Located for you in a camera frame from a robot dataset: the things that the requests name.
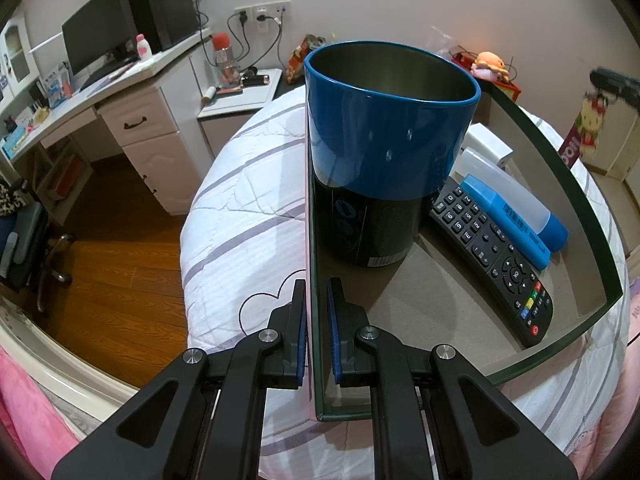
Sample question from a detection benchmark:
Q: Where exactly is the white wall power strip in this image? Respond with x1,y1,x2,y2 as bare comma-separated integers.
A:
234,0,292,24

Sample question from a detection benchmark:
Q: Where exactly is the black remote control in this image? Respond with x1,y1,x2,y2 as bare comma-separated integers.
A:
426,178,553,348

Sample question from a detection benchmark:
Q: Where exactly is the snack bag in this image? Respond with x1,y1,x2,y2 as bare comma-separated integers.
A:
285,35,326,84

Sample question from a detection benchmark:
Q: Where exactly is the translucent tube blue cap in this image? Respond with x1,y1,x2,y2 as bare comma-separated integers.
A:
454,148,568,252

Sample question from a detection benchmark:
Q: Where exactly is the hello kitty bag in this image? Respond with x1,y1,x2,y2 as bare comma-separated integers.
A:
558,91,608,168

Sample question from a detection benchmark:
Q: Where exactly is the black computer tower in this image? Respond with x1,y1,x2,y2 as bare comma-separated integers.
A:
128,0,198,53

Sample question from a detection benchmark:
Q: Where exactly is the bottle with red cap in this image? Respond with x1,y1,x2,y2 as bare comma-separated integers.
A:
212,32,240,88

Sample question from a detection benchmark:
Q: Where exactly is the pink blanket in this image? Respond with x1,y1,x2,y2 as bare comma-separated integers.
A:
1,349,79,479

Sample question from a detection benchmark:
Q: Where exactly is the black office chair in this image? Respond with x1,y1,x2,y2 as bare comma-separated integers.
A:
1,178,75,318

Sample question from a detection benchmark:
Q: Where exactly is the white charger adapter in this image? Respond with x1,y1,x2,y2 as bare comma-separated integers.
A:
461,122,513,168

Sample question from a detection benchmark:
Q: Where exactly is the blue and black tumbler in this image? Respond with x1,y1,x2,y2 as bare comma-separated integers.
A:
305,40,482,268

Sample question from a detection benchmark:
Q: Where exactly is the pink storage box tray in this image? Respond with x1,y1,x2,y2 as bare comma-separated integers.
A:
305,81,624,422

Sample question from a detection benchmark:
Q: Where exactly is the red decorated gift box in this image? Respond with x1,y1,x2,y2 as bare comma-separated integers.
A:
449,46,521,102

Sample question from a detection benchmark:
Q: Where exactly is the white bedside table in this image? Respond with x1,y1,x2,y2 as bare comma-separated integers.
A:
198,68,282,157

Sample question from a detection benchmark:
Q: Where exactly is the white cabinet with glass doors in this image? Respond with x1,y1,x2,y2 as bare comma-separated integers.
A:
0,12,39,110

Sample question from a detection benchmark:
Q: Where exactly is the white desk with drawers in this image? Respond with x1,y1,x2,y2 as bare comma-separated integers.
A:
1,28,213,216

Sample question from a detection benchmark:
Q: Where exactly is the orange plush toy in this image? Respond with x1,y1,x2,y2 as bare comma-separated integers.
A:
471,51,511,84

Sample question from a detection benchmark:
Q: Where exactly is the black computer monitor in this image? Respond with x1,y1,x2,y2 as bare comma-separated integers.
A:
62,0,136,84

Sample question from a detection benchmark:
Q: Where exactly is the white pink lotion bottle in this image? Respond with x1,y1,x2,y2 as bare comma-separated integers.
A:
136,34,153,62

